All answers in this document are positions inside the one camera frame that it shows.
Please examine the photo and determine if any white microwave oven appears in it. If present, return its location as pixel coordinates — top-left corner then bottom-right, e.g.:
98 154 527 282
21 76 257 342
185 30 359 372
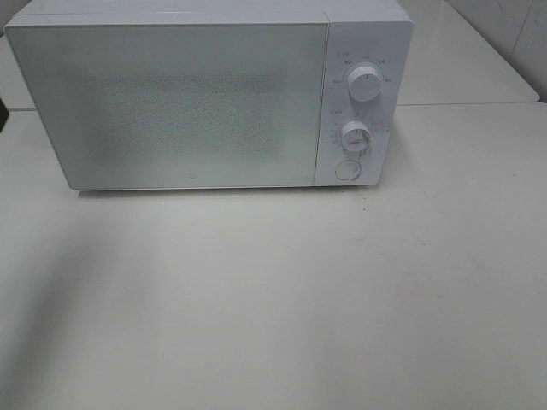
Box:
5 13 413 191

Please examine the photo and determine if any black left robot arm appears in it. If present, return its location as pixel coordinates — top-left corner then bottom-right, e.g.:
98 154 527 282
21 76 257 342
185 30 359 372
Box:
0 99 9 132

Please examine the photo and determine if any round microwave door button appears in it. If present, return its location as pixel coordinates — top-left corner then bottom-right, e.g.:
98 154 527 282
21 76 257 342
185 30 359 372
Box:
335 161 362 181

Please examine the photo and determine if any white microwave knob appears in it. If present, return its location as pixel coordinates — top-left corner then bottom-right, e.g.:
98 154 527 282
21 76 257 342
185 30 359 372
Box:
340 120 371 153
346 62 383 103

